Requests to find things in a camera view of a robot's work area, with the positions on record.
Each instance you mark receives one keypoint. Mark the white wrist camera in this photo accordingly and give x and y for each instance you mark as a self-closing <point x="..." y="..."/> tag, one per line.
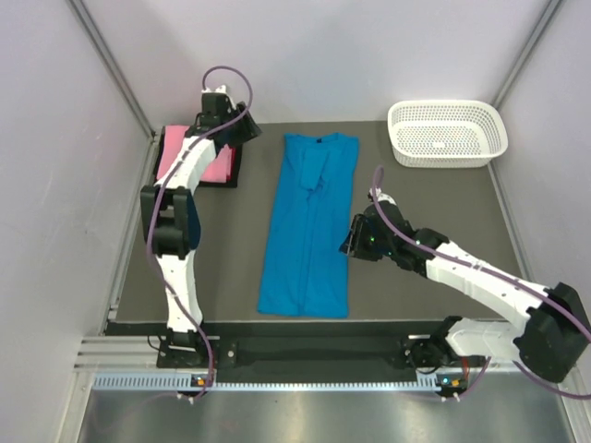
<point x="222" y="90"/>
<point x="377" y="195"/>

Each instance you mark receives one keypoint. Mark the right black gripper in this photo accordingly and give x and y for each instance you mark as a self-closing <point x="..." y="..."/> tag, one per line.
<point x="354" y="245"/>

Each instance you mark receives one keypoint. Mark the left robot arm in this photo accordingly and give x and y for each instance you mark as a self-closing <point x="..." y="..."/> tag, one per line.
<point x="170" y="220"/>

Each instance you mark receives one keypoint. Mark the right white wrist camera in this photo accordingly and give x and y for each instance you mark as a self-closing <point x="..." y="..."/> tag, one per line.
<point x="377" y="195"/>

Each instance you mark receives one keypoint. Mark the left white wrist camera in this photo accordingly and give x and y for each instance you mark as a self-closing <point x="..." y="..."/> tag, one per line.
<point x="222" y="90"/>

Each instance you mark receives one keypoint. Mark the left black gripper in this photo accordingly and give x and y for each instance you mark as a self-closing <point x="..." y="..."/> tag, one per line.
<point x="248" y="130"/>

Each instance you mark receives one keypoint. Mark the folded red t shirt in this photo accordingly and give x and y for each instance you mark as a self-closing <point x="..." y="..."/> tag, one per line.
<point x="230" y="162"/>

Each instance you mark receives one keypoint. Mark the grey slotted cable duct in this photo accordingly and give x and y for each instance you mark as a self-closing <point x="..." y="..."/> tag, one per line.
<point x="189" y="382"/>

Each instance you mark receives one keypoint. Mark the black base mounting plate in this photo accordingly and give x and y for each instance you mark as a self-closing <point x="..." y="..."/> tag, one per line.
<point x="413" y="334"/>

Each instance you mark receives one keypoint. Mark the aluminium frame rail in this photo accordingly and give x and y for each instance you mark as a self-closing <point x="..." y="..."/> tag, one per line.
<point x="115" y="355"/>

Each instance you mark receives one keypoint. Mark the blue t shirt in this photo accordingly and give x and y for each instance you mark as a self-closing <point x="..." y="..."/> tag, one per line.
<point x="304" y="271"/>

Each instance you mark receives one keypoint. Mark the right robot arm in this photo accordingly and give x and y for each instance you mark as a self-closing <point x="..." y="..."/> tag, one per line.
<point x="542" y="329"/>

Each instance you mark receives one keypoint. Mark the folded black t shirt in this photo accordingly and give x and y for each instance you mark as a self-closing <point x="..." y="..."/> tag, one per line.
<point x="233" y="184"/>

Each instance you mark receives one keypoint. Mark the white perforated plastic basket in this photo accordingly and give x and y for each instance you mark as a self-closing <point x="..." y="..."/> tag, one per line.
<point x="445" y="134"/>

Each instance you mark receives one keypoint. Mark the folded pink t shirt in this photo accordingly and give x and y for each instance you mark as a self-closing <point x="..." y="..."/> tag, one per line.
<point x="173" y="137"/>

